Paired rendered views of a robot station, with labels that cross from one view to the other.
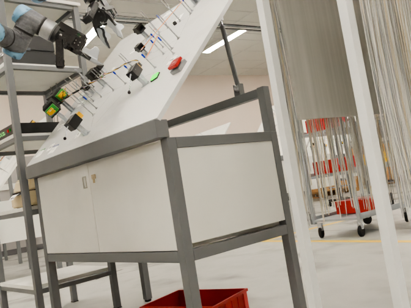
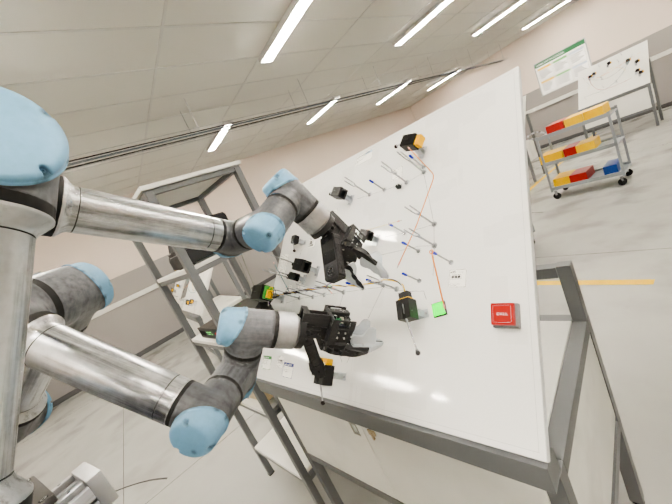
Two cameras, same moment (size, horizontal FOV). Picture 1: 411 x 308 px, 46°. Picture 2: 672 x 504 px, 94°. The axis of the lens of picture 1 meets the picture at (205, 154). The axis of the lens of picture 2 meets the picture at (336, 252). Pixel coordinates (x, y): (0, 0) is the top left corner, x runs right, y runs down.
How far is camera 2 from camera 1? 1.52 m
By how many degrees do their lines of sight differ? 15
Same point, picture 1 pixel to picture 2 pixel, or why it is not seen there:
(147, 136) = (523, 478)
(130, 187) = (456, 480)
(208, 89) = (313, 148)
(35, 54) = not seen: hidden behind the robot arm
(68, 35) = (322, 328)
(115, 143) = (427, 442)
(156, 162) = (527, 489)
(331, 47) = not seen: outside the picture
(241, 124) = not seen: hidden behind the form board
